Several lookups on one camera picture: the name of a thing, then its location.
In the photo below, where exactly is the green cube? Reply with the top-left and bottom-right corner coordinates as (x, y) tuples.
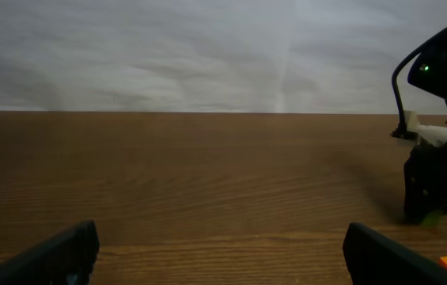
(419, 211), (445, 228)

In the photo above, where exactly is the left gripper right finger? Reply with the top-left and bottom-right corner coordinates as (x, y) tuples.
(342, 222), (447, 285)

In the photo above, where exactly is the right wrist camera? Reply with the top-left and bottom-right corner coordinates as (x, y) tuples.
(403, 110), (447, 148)

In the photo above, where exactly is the black cable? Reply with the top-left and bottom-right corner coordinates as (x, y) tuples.
(390, 8), (447, 140)

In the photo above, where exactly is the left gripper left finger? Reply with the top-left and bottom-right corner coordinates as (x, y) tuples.
(0, 220), (100, 285)

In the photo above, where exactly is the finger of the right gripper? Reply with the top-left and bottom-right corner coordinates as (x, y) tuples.
(403, 145), (446, 226)

